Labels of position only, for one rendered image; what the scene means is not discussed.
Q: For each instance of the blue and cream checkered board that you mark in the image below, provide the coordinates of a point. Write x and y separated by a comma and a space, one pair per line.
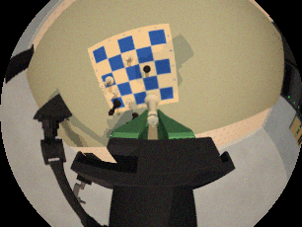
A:
151, 46

